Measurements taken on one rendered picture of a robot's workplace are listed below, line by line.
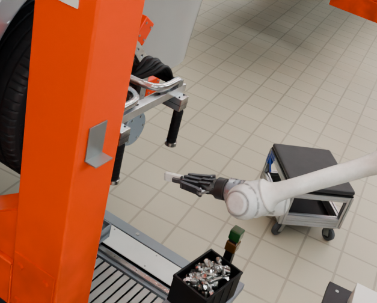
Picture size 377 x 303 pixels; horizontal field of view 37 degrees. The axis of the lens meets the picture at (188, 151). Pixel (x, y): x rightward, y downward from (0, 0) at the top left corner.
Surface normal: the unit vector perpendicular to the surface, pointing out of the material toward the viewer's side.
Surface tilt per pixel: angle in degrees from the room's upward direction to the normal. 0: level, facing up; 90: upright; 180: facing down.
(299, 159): 0
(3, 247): 90
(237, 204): 73
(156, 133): 0
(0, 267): 90
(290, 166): 0
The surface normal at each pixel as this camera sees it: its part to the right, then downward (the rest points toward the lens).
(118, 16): 0.83, 0.44
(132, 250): 0.22, -0.82
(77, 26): -0.52, 0.36
